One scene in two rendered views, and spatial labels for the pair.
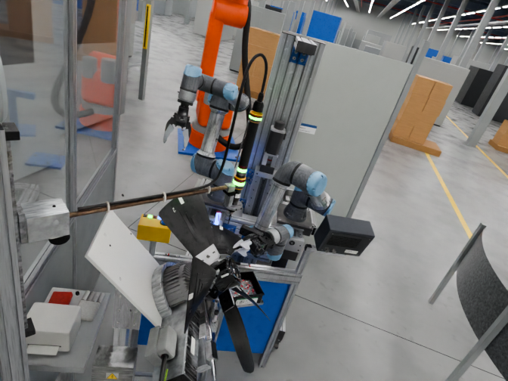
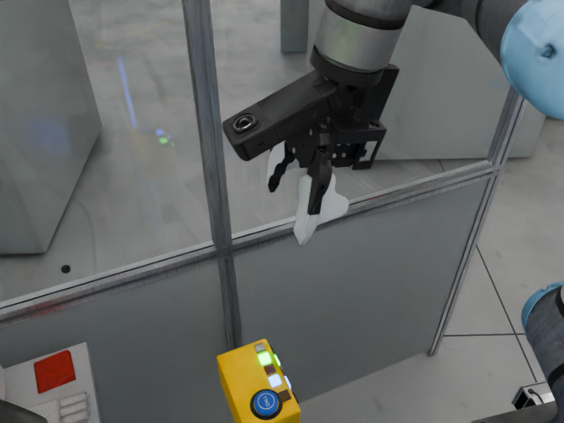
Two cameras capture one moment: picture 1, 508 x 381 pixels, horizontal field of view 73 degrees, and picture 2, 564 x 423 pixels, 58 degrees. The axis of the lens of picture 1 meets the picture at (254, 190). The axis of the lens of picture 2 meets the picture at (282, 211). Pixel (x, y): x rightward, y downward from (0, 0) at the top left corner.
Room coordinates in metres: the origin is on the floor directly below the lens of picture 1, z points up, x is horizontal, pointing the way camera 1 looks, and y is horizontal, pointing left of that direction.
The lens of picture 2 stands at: (1.36, -0.04, 1.89)
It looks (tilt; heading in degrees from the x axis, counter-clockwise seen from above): 42 degrees down; 79
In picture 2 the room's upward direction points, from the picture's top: straight up
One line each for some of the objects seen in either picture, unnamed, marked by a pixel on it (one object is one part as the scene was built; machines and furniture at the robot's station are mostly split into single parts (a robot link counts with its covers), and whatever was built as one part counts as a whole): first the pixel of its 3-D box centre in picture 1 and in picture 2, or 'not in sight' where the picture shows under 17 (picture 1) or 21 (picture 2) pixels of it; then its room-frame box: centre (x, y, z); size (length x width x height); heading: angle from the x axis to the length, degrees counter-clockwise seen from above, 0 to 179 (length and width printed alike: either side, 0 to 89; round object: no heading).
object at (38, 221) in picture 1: (42, 220); not in sight; (0.66, 0.48, 1.54); 0.10 x 0.07 x 0.08; 138
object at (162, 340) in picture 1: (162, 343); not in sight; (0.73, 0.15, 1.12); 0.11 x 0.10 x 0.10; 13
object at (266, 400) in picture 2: not in sight; (266, 403); (1.42, 0.39, 1.08); 0.04 x 0.04 x 0.02
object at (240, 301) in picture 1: (238, 289); not in sight; (1.35, -0.06, 0.85); 0.22 x 0.17 x 0.07; 119
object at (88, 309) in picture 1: (89, 305); (52, 419); (0.99, 0.54, 0.87); 0.15 x 0.09 x 0.02; 9
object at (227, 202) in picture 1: (233, 195); not in sight; (1.11, 0.07, 1.50); 0.09 x 0.07 x 0.10; 138
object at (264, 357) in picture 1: (276, 326); not in sight; (1.59, -0.38, 0.39); 0.04 x 0.04 x 0.78; 13
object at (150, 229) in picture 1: (155, 229); (258, 396); (1.41, 0.43, 1.02); 0.16 x 0.10 x 0.11; 103
